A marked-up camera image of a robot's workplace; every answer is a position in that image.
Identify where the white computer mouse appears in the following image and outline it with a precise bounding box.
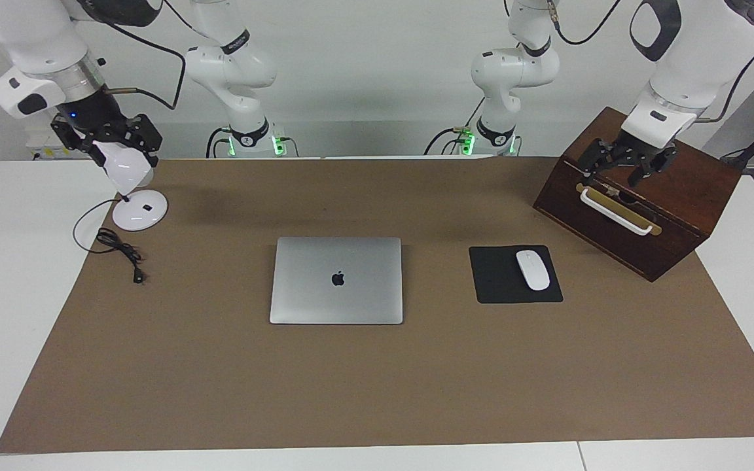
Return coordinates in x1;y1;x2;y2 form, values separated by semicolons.
516;250;551;291

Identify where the black mouse pad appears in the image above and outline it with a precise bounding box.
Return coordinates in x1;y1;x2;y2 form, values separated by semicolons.
469;245;564;304

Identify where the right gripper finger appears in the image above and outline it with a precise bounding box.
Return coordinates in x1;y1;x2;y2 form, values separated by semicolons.
124;114;164;168
51;116;107;168

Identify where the white power strip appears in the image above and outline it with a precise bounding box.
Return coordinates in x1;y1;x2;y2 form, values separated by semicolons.
26;128;67;161

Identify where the black right base cable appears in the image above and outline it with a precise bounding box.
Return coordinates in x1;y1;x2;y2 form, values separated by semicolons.
205;126;299;158

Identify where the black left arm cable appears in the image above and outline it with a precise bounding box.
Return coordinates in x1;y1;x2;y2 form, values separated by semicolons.
546;0;754;124

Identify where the dark wooden box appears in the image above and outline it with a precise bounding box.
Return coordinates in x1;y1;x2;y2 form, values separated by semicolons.
533;107;743;283

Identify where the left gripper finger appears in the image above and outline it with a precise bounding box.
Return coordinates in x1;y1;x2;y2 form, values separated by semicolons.
579;139;621;188
626;147;679;188

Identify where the black lamp power cable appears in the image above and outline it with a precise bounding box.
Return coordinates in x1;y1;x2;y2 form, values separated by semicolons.
73;198;147;285

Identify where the black left base cable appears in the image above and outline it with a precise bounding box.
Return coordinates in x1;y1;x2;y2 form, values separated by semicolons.
423;97;488;156

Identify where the white box handle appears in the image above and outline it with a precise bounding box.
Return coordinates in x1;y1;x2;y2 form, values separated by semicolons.
579;188;654;236

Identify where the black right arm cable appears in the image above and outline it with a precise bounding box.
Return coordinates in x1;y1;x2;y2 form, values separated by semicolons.
86;0;187;111

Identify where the black base cable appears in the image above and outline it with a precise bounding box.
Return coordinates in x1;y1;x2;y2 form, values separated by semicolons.
423;97;488;156
205;126;299;158

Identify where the silver laptop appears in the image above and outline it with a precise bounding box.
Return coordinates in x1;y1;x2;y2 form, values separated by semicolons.
270;237;404;325

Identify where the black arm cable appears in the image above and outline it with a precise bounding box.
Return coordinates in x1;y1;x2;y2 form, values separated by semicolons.
86;0;187;111
546;0;754;124

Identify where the brown table mat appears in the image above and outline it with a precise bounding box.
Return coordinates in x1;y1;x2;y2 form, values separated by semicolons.
0;156;754;454

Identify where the white desk lamp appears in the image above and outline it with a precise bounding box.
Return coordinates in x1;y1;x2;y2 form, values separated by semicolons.
92;141;169;232

